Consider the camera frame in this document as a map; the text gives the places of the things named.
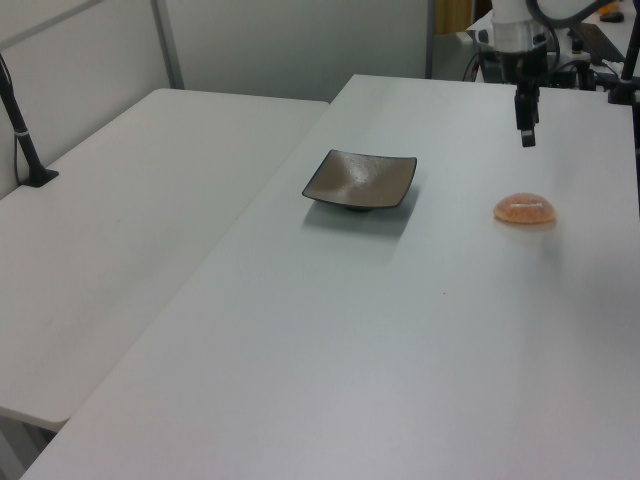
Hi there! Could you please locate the black camera stand white band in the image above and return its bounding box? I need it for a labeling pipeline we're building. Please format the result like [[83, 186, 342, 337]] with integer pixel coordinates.
[[0, 51, 60, 189]]

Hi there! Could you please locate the round orange bread bun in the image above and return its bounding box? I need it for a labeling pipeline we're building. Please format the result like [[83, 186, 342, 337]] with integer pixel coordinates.
[[492, 191, 558, 228]]

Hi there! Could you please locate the square brown ceramic plate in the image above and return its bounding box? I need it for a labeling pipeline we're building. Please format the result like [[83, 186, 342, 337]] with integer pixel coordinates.
[[300, 148, 418, 215]]

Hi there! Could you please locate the black clamp camera stand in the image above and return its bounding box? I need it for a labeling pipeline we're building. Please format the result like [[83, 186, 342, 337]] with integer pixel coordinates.
[[606, 28, 640, 106]]

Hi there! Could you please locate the grey partition frame post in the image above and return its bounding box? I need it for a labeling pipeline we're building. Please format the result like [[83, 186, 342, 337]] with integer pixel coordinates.
[[424, 0, 437, 80], [149, 0, 187, 92]]

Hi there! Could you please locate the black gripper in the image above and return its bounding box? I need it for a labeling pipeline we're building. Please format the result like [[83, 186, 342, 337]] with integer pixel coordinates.
[[499, 41, 549, 149]]

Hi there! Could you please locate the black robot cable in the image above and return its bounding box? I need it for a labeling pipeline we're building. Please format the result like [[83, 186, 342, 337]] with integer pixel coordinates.
[[523, 0, 597, 69]]

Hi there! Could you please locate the black and orange mouse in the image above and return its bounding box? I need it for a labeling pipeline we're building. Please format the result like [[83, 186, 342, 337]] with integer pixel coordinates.
[[596, 1, 626, 24]]

